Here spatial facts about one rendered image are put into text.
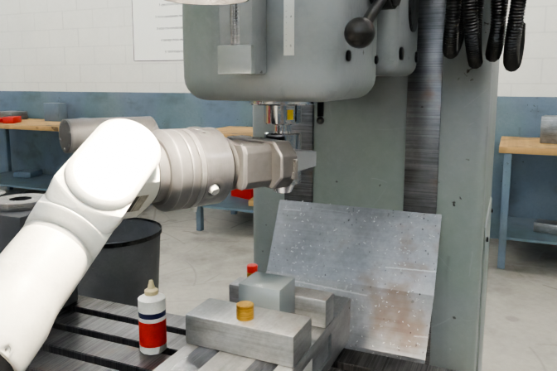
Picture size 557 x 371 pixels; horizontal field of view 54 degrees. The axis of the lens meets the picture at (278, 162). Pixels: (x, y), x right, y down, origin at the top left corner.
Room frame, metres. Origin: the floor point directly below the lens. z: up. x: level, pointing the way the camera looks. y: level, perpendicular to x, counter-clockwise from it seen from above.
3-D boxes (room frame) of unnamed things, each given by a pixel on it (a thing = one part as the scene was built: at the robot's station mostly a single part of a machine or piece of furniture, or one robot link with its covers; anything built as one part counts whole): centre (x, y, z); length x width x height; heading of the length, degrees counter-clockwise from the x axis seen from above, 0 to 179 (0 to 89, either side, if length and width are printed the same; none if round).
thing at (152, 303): (0.77, 0.19, 0.99); 0.04 x 0.04 x 0.11
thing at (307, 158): (0.66, -0.03, 1.24); 0.06 x 0.02 x 0.03; 132
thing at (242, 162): (0.63, 0.06, 1.23); 0.13 x 0.12 x 0.10; 42
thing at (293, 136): (0.69, -0.01, 1.26); 0.05 x 0.05 x 0.01
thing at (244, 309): (0.64, 0.04, 1.05); 0.02 x 0.02 x 0.02
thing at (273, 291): (0.70, 0.02, 1.04); 0.06 x 0.05 x 0.06; 66
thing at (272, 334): (0.64, 0.04, 1.02); 0.15 x 0.06 x 0.04; 66
